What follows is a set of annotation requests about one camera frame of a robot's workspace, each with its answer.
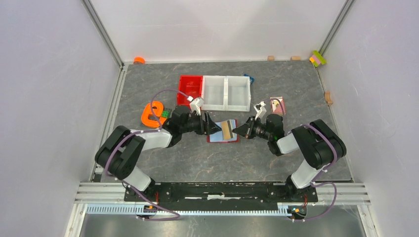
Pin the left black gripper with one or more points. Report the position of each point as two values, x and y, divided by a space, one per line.
208 126

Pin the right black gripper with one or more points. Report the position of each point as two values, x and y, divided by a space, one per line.
246 130

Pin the gold striped credit card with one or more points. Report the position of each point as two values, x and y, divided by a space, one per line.
227 127

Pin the red card holder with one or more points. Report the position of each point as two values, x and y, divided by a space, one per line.
217 137

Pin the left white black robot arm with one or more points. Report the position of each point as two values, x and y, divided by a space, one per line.
121 150

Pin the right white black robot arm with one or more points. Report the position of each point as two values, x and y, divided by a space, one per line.
318 143

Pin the white two-compartment bin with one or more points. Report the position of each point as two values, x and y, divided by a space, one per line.
226 93

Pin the red plastic bin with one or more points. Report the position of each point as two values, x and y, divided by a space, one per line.
191 85

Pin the green toy brick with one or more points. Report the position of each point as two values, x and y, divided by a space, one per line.
165 114

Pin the orange letter e toy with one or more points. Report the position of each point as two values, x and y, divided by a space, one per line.
151 116

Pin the small wooden block left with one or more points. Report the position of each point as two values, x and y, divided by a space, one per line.
270 58

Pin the small wooden block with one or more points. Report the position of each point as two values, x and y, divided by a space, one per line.
270 58
295 58

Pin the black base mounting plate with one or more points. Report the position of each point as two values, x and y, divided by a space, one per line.
225 196

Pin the small wooden block right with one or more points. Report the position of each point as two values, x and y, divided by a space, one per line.
295 58

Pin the wooden arch block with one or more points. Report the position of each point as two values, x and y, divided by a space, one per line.
328 99

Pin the orange tape roll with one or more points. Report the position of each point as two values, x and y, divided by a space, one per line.
139 60

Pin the colourful stacked toy bricks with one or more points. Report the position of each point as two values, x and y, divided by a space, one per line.
317 59

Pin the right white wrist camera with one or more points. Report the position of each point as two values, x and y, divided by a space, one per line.
260 110

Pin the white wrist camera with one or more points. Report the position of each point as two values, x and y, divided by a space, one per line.
195 104
260 110

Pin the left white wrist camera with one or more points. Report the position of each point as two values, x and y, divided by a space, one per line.
195 104

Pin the aluminium frame rail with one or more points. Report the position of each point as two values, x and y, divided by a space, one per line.
116 198

